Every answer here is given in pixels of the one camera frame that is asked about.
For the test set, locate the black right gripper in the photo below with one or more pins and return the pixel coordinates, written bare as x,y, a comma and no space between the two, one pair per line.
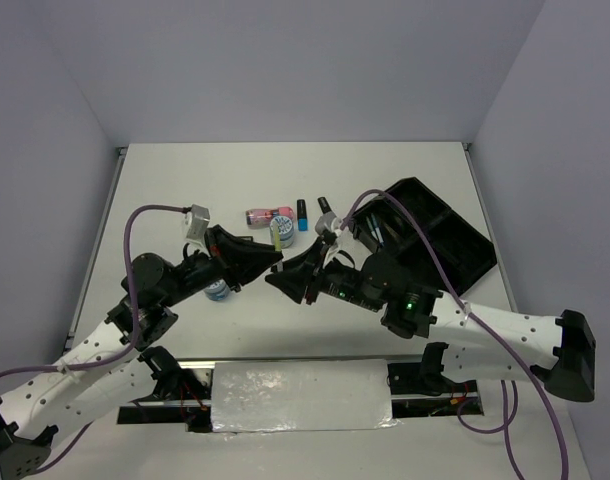
292,276

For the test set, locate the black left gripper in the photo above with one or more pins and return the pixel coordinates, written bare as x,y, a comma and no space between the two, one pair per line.
238,259

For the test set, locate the yellow pen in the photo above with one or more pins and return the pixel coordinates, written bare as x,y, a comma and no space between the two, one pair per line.
275,237

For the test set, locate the green gel pen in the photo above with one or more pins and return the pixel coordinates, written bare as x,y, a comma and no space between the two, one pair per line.
371,225

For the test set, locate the pink highlighter marker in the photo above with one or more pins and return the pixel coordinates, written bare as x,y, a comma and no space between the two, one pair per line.
324,205

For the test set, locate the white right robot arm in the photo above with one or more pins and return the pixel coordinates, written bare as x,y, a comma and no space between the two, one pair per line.
464,341

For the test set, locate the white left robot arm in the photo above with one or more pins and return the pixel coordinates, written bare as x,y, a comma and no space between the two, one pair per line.
120,360

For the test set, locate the blue paint jar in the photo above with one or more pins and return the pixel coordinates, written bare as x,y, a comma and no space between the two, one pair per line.
217,291
286,230

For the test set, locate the pink glue bottle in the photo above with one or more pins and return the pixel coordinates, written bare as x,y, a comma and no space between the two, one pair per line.
261,217

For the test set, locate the blue highlighter marker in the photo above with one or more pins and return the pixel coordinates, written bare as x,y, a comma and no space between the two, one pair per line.
302,217

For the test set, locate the black organizer tray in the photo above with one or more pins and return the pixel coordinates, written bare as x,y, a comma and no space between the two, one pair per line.
463,252

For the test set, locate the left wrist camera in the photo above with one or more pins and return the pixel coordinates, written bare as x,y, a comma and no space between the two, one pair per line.
195,223

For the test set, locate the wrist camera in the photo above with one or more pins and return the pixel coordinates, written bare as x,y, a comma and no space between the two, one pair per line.
195,223
329,228

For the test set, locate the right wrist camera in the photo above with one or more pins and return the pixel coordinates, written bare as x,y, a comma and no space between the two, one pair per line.
329,228

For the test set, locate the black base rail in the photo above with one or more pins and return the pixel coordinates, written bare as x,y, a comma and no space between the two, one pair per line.
190,405

